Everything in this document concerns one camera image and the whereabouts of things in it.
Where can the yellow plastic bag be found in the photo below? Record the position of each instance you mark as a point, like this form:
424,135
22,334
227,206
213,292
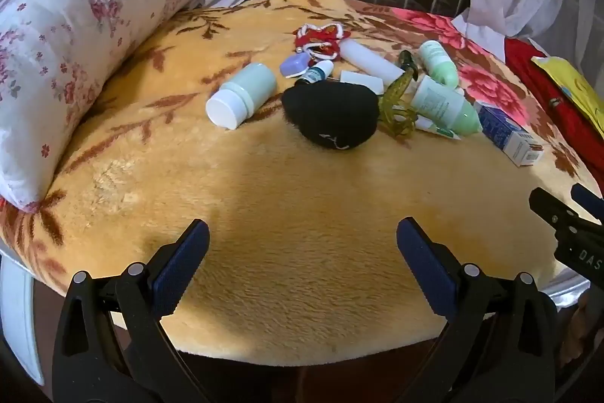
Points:
578,86

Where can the small dark dropper bottle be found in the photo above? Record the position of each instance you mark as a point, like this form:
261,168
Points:
315,74

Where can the white bed frame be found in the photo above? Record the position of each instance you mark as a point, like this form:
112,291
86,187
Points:
19,313

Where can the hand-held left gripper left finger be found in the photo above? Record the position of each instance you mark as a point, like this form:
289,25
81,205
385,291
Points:
181,263

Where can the small purple box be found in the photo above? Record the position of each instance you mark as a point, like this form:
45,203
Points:
295,65

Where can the small white green tube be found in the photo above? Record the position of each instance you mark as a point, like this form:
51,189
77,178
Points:
439,130

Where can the white charger block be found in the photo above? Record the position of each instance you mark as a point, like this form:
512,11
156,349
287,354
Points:
361,81

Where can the red cloth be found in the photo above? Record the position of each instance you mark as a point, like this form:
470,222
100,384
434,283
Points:
552,86

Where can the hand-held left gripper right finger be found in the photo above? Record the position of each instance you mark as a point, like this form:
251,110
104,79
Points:
424,266

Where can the small green lotion bottle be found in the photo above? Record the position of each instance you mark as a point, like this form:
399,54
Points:
436,60

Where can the black knit cap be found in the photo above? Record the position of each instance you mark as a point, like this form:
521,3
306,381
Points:
330,110

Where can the white squeeze tube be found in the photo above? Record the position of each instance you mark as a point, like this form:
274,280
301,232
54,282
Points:
368,60

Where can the red and white woven ornament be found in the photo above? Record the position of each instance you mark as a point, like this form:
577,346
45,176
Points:
321,42

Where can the blue and white carton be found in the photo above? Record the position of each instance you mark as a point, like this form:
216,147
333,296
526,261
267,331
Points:
507,131

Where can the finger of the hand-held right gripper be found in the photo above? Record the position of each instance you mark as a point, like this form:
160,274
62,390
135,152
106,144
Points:
589,203
545,204

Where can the pale green white-capped bottle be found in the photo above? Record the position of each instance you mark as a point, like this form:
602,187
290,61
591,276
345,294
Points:
250,86

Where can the yellow floral plush blanket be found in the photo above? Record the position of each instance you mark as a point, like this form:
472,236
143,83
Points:
302,204

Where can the olive green hair claw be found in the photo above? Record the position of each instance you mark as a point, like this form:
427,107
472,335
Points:
394,98

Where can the large green lotion bottle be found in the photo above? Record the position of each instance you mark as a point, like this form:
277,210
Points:
439,101

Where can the floral print pillow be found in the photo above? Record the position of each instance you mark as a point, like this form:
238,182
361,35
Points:
71,30

